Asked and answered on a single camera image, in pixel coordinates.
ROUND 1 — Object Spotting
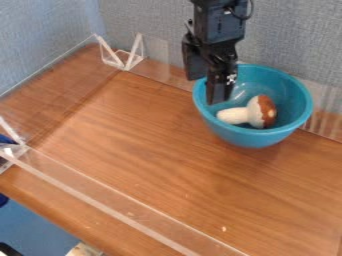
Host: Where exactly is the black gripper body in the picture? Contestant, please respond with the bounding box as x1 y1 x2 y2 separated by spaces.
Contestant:
181 0 249 69

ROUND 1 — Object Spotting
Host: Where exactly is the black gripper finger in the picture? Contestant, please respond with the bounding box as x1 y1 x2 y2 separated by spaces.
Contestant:
182 43 208 81
206 61 238 105

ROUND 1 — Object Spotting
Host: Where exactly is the blue plastic bowl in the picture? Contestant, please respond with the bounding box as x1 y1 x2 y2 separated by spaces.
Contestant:
193 64 313 148

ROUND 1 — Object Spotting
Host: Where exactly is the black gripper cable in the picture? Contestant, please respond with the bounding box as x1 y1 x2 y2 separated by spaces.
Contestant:
225 0 256 21

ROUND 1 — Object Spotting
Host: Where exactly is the clear acrylic barrier wall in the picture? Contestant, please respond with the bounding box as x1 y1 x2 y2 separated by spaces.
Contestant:
0 35 342 256

